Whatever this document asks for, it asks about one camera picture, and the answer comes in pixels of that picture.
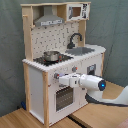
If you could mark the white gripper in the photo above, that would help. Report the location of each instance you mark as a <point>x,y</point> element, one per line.
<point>71,80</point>

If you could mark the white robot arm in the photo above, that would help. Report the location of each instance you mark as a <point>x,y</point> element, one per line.
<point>95,87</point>

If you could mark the wooden toy kitchen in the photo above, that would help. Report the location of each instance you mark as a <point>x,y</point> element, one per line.
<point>56,37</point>

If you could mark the right red stove knob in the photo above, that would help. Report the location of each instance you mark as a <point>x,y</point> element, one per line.
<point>74,69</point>

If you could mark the red stove knob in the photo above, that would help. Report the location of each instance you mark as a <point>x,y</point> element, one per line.
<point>56,75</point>
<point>74,69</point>

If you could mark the left red stove knob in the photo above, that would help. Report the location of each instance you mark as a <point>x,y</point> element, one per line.
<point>56,75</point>

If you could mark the white oven door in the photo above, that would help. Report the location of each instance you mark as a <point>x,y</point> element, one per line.
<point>63,100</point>

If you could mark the grey toy sink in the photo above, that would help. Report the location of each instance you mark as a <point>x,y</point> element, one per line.
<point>79,51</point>

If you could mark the silver metal pot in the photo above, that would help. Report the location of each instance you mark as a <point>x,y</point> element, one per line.
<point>51,55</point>

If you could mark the black toy faucet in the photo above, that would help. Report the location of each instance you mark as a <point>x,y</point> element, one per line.
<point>72,40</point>

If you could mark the black toy stovetop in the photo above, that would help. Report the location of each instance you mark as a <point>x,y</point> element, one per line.
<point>61,58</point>

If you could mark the grey range hood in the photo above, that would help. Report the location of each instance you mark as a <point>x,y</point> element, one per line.
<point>48,18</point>

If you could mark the white toy microwave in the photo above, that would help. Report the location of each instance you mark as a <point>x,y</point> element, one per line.
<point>77,11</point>

